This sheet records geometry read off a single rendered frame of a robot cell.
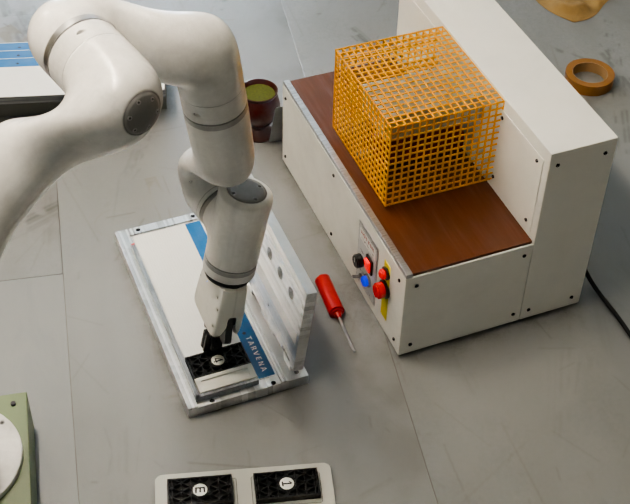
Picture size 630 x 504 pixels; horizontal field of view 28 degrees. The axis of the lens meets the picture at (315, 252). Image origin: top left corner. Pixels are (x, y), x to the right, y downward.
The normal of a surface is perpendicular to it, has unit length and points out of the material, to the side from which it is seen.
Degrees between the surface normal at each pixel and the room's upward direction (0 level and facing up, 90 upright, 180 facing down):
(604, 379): 0
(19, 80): 0
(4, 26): 0
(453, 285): 90
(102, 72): 31
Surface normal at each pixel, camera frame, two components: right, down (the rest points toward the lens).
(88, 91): -0.43, -0.28
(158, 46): -0.22, 0.51
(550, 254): 0.37, 0.65
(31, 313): 0.02, -0.72
